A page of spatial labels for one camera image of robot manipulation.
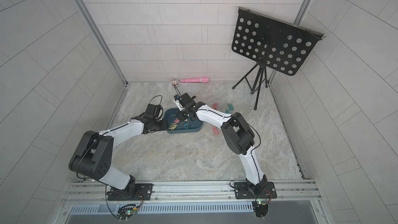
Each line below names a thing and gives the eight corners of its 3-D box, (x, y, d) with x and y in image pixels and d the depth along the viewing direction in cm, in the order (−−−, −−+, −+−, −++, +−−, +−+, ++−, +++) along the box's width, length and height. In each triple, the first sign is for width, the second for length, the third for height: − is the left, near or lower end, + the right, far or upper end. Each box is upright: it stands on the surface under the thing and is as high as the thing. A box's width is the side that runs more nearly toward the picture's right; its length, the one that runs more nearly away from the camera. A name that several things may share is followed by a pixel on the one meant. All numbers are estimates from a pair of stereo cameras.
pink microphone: (181, 82, 120) (180, 79, 117) (181, 79, 122) (181, 76, 119) (209, 82, 120) (209, 79, 117) (209, 80, 122) (209, 77, 119)
